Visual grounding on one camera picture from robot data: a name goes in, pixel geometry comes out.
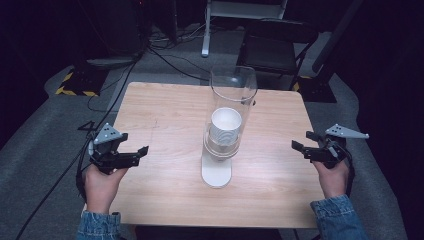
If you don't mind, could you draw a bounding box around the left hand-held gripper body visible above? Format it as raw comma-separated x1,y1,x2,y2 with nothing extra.
87,122,141,175

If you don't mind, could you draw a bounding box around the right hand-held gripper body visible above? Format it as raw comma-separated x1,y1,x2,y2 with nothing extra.
308,123,370,170

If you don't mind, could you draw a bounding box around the person's left hand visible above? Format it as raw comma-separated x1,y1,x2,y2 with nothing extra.
82,164,130,215

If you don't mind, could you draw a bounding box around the person's right hand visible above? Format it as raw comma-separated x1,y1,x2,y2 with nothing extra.
312,159,350,200

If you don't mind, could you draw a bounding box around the black stand with slanted pole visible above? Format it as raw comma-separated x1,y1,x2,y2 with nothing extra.
295,0,365,104

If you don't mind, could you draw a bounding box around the black yellow striped stand base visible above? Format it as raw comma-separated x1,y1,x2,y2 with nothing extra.
54,67,110,98

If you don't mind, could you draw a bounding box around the transparent cup dispenser white base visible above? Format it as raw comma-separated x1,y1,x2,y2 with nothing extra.
200,64,259,189

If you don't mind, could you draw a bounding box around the white paper cup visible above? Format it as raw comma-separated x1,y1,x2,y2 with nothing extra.
208,106,243,148

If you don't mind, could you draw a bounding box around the black folding chair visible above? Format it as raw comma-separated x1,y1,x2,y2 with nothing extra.
235,19,320,92

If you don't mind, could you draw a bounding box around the dark equipment with round base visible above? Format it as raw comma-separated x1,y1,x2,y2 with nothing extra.
85,0,150,69

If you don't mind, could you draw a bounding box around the white metal stand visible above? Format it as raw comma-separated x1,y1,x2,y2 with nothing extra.
200,0,289,58

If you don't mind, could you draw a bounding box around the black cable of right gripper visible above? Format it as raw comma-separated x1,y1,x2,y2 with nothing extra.
343,149,356,198

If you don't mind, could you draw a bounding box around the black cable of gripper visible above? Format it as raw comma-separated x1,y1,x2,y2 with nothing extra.
14,59,138,240
343,149,356,198

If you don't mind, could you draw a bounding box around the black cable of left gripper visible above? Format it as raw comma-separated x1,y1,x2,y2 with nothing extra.
14,59,138,240

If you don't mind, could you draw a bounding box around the black floor cable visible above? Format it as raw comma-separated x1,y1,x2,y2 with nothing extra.
147,46,212,83

